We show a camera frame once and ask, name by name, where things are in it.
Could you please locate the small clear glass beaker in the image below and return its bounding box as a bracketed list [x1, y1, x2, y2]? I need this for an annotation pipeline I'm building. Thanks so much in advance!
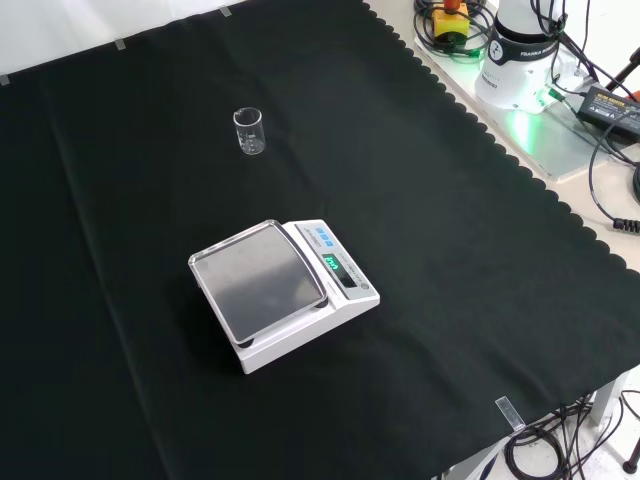
[232, 106, 266, 157]

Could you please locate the white electronic balance steel pan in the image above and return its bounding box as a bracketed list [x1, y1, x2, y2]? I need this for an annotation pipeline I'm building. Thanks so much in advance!
[187, 217, 381, 376]

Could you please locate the black bench cloth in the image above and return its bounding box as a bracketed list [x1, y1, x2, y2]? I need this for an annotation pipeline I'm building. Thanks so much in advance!
[0, 0, 640, 480]

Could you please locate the pale mounting board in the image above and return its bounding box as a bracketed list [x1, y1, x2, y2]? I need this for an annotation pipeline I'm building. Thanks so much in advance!
[413, 30, 640, 184]

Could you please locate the yellow stop button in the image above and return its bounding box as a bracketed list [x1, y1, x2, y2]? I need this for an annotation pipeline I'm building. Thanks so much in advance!
[432, 0, 472, 44]

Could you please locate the clear tape strip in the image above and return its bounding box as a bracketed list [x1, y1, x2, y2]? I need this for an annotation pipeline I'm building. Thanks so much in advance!
[494, 395, 526, 433]

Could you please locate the black power adapter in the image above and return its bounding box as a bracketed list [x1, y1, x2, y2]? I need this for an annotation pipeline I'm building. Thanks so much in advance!
[576, 84, 640, 147]

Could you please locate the white bench leg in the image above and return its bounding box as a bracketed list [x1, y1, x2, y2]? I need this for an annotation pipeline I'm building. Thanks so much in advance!
[591, 368, 632, 454]

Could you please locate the black tripod leg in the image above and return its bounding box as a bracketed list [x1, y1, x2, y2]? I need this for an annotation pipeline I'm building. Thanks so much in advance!
[605, 47, 640, 97]

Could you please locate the dark green cable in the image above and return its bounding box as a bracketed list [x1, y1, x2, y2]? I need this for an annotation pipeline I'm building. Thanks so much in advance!
[412, 0, 490, 64]

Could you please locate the black adapter cable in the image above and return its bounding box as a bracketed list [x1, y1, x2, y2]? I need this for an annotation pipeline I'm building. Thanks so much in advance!
[587, 118, 640, 233]

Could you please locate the black cable bundle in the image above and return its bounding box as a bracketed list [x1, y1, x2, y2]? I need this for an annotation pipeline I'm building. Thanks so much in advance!
[503, 392, 640, 480]

